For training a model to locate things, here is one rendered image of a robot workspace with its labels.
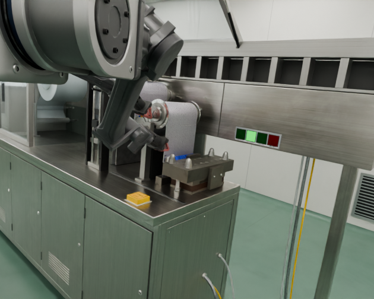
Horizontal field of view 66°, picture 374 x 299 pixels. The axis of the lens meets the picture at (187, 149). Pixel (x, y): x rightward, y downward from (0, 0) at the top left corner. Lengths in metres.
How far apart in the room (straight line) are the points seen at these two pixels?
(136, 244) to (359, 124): 1.04
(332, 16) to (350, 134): 2.70
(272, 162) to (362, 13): 1.95
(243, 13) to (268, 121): 3.08
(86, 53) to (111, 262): 1.26
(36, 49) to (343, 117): 1.21
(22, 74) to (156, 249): 0.95
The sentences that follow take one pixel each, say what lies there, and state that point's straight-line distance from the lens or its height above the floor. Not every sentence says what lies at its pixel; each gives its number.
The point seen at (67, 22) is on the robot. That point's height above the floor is 1.44.
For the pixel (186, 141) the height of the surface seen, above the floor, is 1.11.
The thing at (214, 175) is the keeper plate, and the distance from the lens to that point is 1.44.
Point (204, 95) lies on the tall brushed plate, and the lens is 1.67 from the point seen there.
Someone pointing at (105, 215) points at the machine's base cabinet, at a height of 0.78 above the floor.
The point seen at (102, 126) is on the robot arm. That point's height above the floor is 1.27.
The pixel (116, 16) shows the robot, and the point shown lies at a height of 1.46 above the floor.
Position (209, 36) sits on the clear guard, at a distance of 1.72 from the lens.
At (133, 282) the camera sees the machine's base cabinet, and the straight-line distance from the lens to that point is 1.39.
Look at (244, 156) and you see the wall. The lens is 4.21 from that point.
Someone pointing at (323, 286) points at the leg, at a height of 0.48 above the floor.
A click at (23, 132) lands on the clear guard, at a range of 2.29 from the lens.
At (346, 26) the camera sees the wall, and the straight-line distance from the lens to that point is 3.87.
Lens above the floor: 1.39
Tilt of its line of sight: 12 degrees down
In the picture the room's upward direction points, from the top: 6 degrees clockwise
